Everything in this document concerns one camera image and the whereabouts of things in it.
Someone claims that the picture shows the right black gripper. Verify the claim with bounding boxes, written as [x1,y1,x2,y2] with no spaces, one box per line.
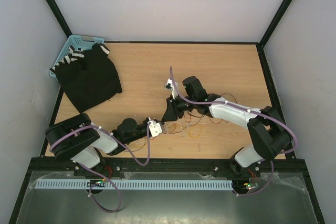
[161,93,196,123]

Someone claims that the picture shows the white wire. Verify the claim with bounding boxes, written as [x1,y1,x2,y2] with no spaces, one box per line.
[164,120,208,138]

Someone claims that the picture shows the red wire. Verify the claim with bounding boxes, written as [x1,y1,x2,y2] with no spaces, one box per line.
[162,113,229,134]

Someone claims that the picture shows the orange yellow wire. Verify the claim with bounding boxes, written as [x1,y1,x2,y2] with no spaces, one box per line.
[136,125,203,149]

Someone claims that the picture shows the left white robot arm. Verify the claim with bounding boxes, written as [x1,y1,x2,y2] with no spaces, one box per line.
[45,113,163,176]

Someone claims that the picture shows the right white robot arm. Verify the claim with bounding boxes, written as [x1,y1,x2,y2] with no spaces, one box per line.
[162,76,296,176]

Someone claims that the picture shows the striped black white cloth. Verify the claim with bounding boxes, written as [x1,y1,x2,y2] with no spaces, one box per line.
[49,44,110,74]

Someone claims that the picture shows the blue plastic basket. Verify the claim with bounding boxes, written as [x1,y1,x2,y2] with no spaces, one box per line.
[54,35,104,66]

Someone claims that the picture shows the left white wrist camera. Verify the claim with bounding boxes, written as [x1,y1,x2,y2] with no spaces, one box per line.
[148,118,163,137]

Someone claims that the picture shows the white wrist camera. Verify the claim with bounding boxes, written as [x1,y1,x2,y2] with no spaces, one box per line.
[164,78,178,99]
[148,118,163,137]

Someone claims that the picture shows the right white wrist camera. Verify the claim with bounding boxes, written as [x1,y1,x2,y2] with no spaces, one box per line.
[164,78,178,99]

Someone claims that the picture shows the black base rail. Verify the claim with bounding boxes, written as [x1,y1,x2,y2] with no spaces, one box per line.
[73,157,262,180]

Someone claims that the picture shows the light blue cable duct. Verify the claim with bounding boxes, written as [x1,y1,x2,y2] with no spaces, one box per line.
[34,179,232,191]

